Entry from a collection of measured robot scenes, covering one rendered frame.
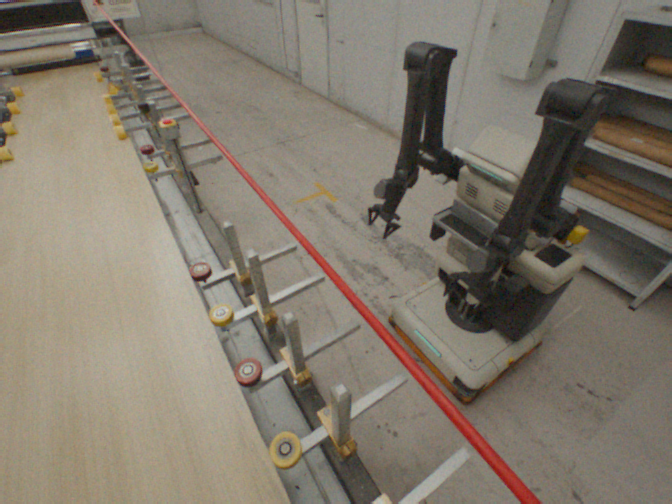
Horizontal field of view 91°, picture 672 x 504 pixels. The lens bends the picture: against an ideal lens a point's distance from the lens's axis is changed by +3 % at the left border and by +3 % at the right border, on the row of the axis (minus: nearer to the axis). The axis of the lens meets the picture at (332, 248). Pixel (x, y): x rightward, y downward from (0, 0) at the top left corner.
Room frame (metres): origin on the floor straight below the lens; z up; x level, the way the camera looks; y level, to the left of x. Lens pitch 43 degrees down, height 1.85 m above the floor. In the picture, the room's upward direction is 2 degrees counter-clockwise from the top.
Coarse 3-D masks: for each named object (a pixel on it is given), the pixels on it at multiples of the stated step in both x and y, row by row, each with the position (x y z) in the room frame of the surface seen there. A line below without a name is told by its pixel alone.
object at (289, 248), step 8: (280, 248) 1.09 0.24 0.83; (288, 248) 1.09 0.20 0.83; (296, 248) 1.11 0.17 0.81; (264, 256) 1.04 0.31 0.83; (272, 256) 1.05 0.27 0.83; (280, 256) 1.07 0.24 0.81; (224, 272) 0.96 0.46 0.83; (232, 272) 0.95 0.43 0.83; (208, 280) 0.91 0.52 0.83; (216, 280) 0.92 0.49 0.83; (224, 280) 0.93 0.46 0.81; (208, 288) 0.89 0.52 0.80
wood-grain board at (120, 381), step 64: (64, 128) 2.34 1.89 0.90; (0, 192) 1.52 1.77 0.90; (64, 192) 1.50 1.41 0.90; (128, 192) 1.48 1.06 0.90; (0, 256) 1.02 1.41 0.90; (64, 256) 1.01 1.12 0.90; (128, 256) 1.00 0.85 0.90; (0, 320) 0.69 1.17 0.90; (64, 320) 0.68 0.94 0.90; (128, 320) 0.68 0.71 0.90; (192, 320) 0.67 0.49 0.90; (0, 384) 0.46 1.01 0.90; (64, 384) 0.45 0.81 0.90; (128, 384) 0.45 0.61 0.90; (192, 384) 0.44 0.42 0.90; (0, 448) 0.28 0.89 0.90; (64, 448) 0.28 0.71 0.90; (128, 448) 0.28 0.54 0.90; (192, 448) 0.28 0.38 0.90; (256, 448) 0.27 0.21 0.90
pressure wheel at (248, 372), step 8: (248, 360) 0.51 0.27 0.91; (256, 360) 0.51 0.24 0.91; (240, 368) 0.49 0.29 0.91; (248, 368) 0.48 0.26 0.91; (256, 368) 0.48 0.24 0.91; (240, 376) 0.46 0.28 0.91; (248, 376) 0.46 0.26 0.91; (256, 376) 0.46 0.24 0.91; (240, 384) 0.45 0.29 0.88; (248, 384) 0.44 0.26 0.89
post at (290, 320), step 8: (288, 312) 0.53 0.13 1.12; (288, 320) 0.51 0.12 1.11; (296, 320) 0.51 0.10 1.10; (288, 328) 0.50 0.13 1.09; (296, 328) 0.51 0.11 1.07; (288, 336) 0.50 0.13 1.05; (296, 336) 0.51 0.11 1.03; (288, 344) 0.51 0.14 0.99; (296, 344) 0.51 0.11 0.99; (296, 352) 0.51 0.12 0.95; (296, 360) 0.50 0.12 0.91; (304, 360) 0.52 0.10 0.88; (296, 368) 0.50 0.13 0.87; (304, 368) 0.51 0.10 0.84
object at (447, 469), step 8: (456, 456) 0.26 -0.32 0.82; (464, 456) 0.26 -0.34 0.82; (448, 464) 0.24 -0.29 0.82; (456, 464) 0.24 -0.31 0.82; (440, 472) 0.23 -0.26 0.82; (448, 472) 0.23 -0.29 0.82; (424, 480) 0.21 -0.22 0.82; (432, 480) 0.21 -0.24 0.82; (440, 480) 0.21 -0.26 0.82; (416, 488) 0.19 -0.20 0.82; (424, 488) 0.19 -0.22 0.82; (432, 488) 0.19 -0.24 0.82; (408, 496) 0.18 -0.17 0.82; (416, 496) 0.18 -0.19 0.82; (424, 496) 0.18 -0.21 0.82
